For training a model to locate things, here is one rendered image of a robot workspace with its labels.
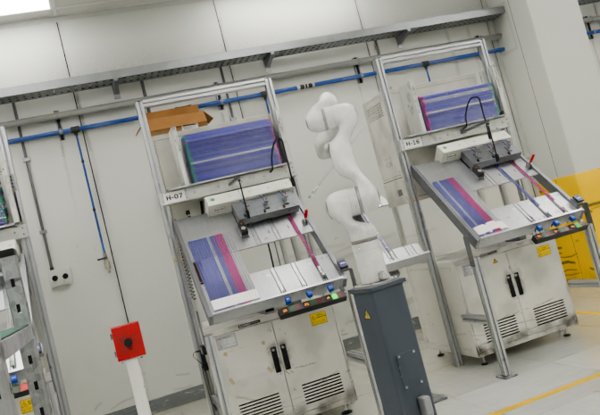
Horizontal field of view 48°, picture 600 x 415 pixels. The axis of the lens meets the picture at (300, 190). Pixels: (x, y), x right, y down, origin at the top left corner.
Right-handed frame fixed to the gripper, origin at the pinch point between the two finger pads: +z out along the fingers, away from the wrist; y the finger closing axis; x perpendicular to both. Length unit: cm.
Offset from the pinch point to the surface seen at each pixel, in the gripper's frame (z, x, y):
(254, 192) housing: -1, 44, 26
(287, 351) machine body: -9, 99, -39
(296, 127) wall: 169, -13, 65
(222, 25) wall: 148, -43, 158
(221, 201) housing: -9, 58, 36
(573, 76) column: 208, -184, -90
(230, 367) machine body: -21, 121, -21
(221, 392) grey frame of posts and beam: -52, 125, -27
